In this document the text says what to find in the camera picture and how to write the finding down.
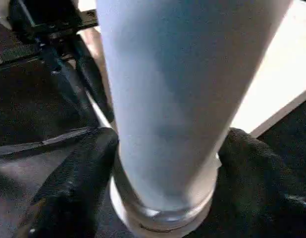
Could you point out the white plastic table leg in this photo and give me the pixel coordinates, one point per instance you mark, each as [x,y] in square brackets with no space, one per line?
[168,99]

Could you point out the white plastic table top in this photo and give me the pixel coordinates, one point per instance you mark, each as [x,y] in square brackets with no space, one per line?
[279,74]

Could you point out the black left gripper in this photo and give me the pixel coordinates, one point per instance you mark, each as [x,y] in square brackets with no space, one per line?
[49,17]

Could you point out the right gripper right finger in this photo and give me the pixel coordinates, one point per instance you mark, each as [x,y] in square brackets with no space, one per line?
[262,198]

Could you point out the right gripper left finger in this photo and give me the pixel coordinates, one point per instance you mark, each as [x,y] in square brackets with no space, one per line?
[76,193]

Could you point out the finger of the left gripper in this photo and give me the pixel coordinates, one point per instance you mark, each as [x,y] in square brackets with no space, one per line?
[96,86]

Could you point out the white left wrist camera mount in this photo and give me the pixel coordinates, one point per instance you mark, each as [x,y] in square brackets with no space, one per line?
[0,12]

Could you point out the black plastic mat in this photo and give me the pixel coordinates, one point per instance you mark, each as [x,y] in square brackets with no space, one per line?
[24,99]

